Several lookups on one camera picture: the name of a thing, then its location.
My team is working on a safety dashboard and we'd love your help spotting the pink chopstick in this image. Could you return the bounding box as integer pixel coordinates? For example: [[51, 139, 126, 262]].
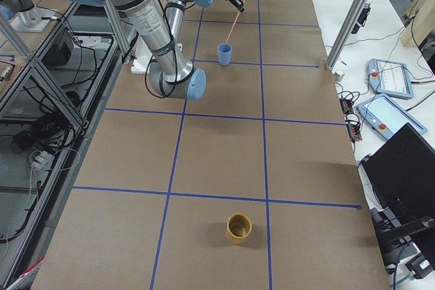
[[225, 0, 246, 43]]

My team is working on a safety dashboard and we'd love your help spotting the blue plastic cup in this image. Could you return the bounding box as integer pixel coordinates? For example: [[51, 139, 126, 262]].
[[217, 43, 232, 66]]

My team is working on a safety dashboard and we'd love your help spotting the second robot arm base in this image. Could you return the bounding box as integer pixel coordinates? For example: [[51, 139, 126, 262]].
[[1, 0, 60, 33]]

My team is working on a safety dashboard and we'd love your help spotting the yellow plastic cup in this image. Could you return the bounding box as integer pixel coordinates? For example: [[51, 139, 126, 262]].
[[225, 213, 252, 245]]

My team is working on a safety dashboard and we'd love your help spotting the small metal tin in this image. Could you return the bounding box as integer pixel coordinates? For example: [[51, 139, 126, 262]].
[[333, 70, 345, 82]]

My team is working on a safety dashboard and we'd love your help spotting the upper teach pendant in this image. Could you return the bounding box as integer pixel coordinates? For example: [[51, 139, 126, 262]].
[[367, 58, 414, 100]]

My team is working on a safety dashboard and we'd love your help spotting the teach pendant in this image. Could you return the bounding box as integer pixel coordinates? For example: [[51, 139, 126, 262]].
[[367, 58, 414, 100], [357, 94, 428, 140]]

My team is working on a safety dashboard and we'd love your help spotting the orange black connector block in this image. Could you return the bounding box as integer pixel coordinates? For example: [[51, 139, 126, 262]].
[[339, 98, 362, 143]]

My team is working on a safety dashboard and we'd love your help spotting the black power box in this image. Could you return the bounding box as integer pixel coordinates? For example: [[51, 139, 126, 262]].
[[42, 33, 74, 67]]

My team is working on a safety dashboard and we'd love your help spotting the lower teach pendant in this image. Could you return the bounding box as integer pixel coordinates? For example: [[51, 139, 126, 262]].
[[357, 94, 428, 140]]

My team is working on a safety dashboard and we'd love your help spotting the black laptop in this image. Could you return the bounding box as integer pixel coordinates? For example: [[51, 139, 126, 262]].
[[362, 124, 434, 264]]

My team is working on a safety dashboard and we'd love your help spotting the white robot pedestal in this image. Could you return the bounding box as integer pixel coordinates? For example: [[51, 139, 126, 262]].
[[130, 33, 184, 77]]

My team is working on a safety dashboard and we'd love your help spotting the aluminium frame post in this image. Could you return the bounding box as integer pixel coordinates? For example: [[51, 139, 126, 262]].
[[325, 0, 367, 71]]

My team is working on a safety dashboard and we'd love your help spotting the black camera stand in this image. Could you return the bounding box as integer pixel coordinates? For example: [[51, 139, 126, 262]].
[[370, 208, 434, 253]]

